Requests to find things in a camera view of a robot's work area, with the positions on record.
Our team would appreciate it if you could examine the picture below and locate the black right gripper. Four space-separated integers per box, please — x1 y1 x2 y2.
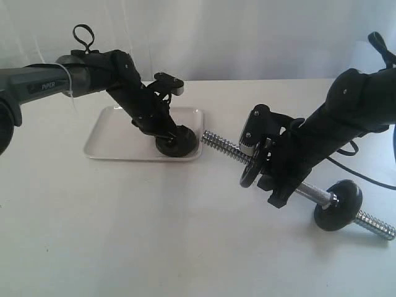
257 120 350 209

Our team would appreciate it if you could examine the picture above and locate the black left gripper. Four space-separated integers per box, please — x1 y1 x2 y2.
106 82 194 147

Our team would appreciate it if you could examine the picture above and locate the black weight plate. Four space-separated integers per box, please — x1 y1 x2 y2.
156 133 197 158

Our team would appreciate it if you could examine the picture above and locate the black plate with collar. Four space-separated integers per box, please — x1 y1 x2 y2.
239 140 271 188

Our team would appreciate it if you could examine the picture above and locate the black plate without collar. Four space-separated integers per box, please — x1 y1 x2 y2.
314 179 363 231

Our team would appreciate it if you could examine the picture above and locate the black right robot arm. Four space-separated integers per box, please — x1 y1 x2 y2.
258 69 395 209

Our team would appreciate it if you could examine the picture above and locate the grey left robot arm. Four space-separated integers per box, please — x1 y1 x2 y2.
1 49 197 158

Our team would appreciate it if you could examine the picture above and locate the white rectangular tray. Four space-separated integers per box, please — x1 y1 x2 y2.
84 106 202 162

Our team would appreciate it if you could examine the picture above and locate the white backdrop curtain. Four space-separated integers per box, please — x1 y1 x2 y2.
1 1 395 80

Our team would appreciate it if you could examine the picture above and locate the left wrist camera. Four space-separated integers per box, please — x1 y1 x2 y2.
147 72 184 96

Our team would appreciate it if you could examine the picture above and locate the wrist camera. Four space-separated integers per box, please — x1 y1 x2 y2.
147 72 184 96
239 104 295 157

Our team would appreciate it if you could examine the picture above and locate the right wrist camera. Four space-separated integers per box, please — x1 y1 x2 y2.
239 104 295 157

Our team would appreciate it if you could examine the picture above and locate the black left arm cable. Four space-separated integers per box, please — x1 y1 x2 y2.
72 24 100 55

